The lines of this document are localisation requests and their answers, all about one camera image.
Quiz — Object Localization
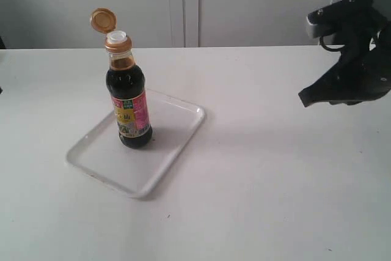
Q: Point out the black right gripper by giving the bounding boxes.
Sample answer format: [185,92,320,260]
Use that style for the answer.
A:
[298,0,390,107]

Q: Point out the soy sauce bottle gold cap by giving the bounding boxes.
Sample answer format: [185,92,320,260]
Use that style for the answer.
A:
[89,7,153,149]

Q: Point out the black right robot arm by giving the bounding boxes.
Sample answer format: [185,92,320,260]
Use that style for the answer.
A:
[298,0,390,107]

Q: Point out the white rectangular plastic tray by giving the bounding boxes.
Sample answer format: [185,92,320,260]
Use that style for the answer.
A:
[66,89,205,199]

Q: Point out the white cabinet doors background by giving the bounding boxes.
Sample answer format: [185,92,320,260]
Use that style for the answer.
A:
[1,0,331,49]

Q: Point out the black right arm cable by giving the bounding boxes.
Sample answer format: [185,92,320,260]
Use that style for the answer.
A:
[318,33,348,53]

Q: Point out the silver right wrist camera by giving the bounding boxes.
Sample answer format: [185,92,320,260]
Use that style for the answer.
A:
[305,17,332,39]

